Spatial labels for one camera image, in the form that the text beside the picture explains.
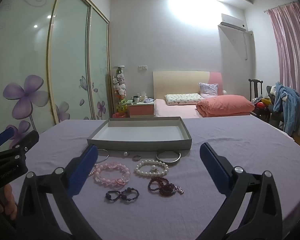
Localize thin silver bangle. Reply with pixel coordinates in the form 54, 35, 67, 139
97, 149, 109, 163

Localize purple tablecloth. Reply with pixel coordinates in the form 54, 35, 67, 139
5, 117, 300, 240

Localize dark purple bead bracelet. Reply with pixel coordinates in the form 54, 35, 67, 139
105, 187, 140, 202

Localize wide silver cuff bangle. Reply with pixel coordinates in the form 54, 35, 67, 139
156, 151, 181, 166

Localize clear tube of plush toys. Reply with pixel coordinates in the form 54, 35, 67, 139
112, 66, 127, 118

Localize pink nightstand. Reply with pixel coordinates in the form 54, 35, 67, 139
128, 102, 155, 117

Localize beige and pink headboard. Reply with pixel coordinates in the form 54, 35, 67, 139
153, 71, 223, 99

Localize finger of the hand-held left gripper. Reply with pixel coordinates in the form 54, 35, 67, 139
0, 130, 40, 160
0, 127, 15, 153

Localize pink bead bracelet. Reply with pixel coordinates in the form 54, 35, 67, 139
94, 162, 131, 188

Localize pink curtain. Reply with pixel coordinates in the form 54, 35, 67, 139
267, 2, 300, 140

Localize white air conditioner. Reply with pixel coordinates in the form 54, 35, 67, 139
218, 14, 248, 32

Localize dark red bead bracelet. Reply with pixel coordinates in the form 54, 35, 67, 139
147, 176, 185, 196

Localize grey cardboard tray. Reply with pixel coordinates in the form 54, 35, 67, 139
87, 116, 192, 152

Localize folded salmon quilt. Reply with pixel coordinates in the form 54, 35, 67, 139
196, 94, 255, 117

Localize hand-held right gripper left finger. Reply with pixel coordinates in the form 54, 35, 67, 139
15, 144, 102, 240

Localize floral sliding door wardrobe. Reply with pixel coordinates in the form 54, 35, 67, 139
0, 0, 110, 135

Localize bed with pink sheet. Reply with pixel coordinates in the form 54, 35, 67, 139
154, 99, 255, 118

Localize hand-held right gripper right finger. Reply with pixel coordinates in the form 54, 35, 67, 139
197, 142, 283, 240

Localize white pearl bracelet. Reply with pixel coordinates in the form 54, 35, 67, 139
134, 160, 169, 178

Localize small pale pearl bracelet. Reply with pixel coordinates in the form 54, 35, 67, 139
88, 164, 100, 177

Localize white patterned pillow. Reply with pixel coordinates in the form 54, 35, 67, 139
165, 93, 201, 106

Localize person's left hand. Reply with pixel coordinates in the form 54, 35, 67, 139
0, 184, 17, 220

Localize pale purple pillow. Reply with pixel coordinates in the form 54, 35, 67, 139
198, 83, 219, 97

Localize dark wooden chair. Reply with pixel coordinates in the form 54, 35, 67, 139
249, 79, 264, 103

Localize blue fleece garment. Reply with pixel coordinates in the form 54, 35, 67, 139
272, 82, 300, 135

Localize curtain rod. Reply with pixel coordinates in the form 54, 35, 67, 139
263, 1, 299, 13

